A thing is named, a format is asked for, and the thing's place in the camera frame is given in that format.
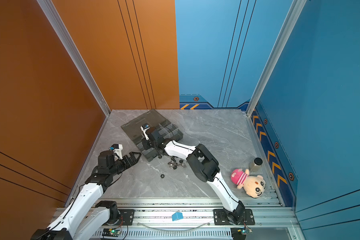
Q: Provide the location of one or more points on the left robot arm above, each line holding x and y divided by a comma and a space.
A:
78, 198

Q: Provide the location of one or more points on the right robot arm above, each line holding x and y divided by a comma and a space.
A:
204, 165

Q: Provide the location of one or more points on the aluminium corner post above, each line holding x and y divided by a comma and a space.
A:
63, 34
283, 36

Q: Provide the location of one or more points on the plush doll toy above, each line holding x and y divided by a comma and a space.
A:
254, 186

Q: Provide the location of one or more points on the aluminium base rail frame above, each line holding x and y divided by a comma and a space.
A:
153, 220

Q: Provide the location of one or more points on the circuit board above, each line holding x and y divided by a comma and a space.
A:
240, 233
111, 233

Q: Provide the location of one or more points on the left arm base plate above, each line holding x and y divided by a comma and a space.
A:
124, 217

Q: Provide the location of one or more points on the left aluminium corner post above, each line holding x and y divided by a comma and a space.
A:
63, 34

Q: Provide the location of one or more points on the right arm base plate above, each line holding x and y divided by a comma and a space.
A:
224, 217

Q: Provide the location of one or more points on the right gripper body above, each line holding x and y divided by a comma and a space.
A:
148, 144

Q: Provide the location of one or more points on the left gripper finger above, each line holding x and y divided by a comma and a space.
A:
135, 156
130, 164

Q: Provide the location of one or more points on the left circuit board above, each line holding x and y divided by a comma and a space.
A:
111, 233

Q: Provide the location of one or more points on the right circuit board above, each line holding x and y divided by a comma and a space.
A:
240, 233

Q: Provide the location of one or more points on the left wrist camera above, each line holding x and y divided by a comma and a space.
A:
116, 148

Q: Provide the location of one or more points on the blue block on rail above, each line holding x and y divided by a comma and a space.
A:
177, 216

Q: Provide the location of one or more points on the right aluminium corner post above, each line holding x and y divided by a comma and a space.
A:
283, 36

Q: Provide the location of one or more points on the grey plastic organizer box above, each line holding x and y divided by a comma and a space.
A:
168, 130

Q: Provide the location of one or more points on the brown jar black lid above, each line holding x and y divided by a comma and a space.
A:
255, 165

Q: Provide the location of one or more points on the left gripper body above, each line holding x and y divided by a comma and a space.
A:
120, 166

